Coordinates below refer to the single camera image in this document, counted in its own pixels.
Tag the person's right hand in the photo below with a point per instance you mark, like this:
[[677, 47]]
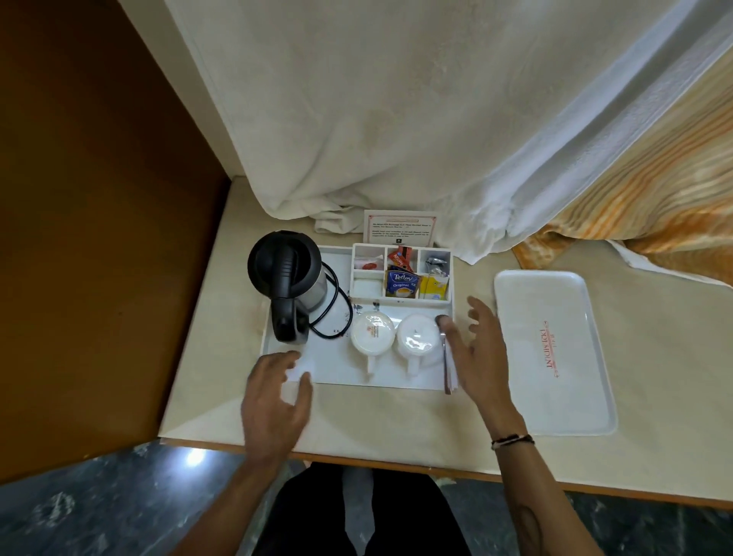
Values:
[[484, 366]]

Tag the person's left hand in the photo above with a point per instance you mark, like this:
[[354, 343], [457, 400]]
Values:
[[272, 409]]

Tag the person's right thumb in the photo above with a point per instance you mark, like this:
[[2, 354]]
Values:
[[447, 332]]

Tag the person's left thumb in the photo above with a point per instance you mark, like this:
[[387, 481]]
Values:
[[306, 392]]

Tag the person's right forearm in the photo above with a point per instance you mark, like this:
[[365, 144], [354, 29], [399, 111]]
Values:
[[541, 498]]

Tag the person's left forearm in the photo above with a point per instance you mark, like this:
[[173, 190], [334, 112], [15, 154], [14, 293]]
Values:
[[240, 507]]

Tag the white cup with plain lid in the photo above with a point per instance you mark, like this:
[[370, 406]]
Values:
[[417, 338]]

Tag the metal teaspoon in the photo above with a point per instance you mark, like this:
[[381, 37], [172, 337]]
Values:
[[446, 372]]

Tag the white amenity tray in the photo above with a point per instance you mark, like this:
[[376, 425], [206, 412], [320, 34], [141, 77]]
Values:
[[338, 366]]

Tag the yellow sachet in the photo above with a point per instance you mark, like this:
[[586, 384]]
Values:
[[434, 287]]

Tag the blue tea bag packet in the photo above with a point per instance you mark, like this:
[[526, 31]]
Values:
[[402, 283]]

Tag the silver wrapped sachet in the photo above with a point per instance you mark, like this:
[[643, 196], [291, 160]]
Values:
[[436, 266]]

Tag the white cup with printed lid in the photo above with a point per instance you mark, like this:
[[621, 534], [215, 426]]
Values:
[[372, 335]]

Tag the red coffee sachet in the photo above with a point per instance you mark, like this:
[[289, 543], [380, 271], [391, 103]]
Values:
[[401, 259]]

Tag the white sachet organizer box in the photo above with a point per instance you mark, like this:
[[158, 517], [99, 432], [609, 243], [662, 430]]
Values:
[[366, 286]]

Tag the white sachet with red mark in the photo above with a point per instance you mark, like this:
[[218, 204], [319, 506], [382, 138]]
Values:
[[367, 263]]

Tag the white serving tray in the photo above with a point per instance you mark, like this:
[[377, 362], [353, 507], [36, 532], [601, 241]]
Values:
[[555, 355]]

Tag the white printed notice card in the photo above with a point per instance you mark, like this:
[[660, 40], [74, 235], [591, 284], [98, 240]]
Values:
[[401, 226]]

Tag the black and steel electric kettle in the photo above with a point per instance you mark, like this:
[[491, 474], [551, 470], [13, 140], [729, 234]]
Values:
[[286, 275]]

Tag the black beaded wristband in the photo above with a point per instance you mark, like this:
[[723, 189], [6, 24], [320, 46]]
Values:
[[512, 440]]

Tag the person's black trousers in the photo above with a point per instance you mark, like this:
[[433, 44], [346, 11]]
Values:
[[366, 515]]

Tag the white curtain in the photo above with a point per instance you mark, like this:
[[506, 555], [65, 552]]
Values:
[[401, 103]]

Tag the orange striped curtain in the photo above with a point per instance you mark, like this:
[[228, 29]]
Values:
[[658, 200]]

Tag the brown wooden panel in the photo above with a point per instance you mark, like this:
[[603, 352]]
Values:
[[97, 229]]

